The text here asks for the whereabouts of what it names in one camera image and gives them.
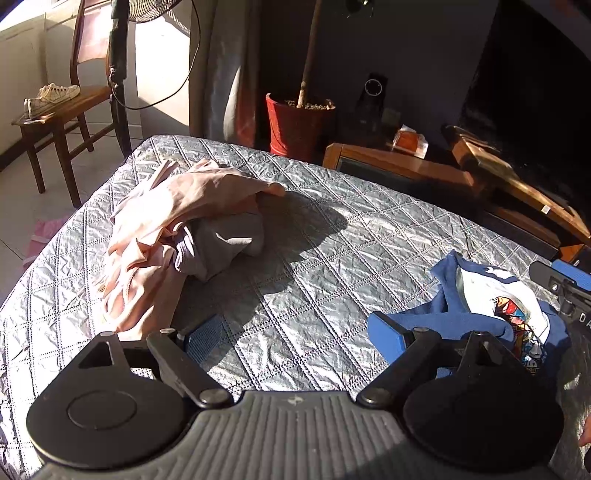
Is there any blue and white printed shirt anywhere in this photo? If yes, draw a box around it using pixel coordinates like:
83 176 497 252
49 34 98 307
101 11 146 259
389 250 571 379

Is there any pink garment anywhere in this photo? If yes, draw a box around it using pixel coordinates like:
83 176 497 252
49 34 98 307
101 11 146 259
97 159 286 340

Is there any grey garment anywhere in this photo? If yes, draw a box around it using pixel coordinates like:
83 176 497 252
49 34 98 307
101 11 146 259
174 211 264 282

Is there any grey quilted bed cover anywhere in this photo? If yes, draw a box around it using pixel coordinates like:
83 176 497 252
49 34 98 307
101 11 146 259
0 134 591 480

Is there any wooden side cabinet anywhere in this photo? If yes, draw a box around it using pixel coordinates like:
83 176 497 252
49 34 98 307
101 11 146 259
322 143 485 201

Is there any pink cloth on floor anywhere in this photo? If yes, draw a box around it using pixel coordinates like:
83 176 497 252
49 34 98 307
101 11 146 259
23 216 69 271

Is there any orange tissue pack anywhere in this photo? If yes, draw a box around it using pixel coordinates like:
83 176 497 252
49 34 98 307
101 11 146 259
393 125 429 159

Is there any red plant pot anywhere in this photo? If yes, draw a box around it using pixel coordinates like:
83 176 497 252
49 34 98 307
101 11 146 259
266 93 337 164

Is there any wooden chair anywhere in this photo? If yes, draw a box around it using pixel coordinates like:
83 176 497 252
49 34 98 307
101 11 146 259
12 1 115 208

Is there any potted tree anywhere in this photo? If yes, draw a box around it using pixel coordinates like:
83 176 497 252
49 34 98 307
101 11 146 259
297 0 322 109

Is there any white sneaker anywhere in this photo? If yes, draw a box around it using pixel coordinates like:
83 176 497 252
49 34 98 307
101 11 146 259
24 83 80 119

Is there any grey curtain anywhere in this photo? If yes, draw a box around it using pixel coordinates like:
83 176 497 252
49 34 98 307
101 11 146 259
188 1 262 147

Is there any black standing fan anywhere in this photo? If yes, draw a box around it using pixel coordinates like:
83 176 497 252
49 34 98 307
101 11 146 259
107 0 181 157

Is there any black speaker with ring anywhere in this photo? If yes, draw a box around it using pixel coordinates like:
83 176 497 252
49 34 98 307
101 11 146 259
355 72 389 133

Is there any black fan power cable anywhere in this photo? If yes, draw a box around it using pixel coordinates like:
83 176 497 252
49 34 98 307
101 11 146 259
106 0 202 112

